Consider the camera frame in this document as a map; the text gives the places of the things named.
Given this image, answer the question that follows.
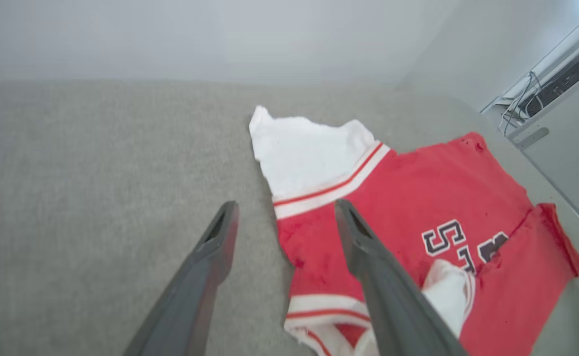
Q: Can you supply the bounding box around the beige grey fabric sofa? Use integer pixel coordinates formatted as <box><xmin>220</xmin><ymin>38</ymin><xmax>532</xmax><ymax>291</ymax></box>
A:
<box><xmin>0</xmin><ymin>79</ymin><xmax>579</xmax><ymax>356</ymax></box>

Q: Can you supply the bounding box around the red and white jersey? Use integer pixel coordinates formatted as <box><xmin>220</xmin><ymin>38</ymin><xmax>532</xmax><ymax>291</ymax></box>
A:
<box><xmin>249</xmin><ymin>105</ymin><xmax>579</xmax><ymax>356</ymax></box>

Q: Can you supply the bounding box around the black power strip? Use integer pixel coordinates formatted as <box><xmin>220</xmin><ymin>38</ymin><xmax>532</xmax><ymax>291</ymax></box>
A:
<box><xmin>524</xmin><ymin>56</ymin><xmax>579</xmax><ymax>117</ymax></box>

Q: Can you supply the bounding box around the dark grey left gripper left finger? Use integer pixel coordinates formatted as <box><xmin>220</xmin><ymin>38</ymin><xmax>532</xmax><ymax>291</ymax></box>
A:
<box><xmin>124</xmin><ymin>200</ymin><xmax>240</xmax><ymax>356</ymax></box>

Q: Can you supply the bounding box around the thin black cable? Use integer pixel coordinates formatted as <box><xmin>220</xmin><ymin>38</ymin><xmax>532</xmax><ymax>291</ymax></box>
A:
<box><xmin>498</xmin><ymin>71</ymin><xmax>543</xmax><ymax>137</ymax></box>

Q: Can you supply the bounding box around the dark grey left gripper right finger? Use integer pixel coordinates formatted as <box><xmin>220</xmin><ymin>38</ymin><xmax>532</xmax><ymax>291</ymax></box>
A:
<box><xmin>334</xmin><ymin>199</ymin><xmax>469</xmax><ymax>356</ymax></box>

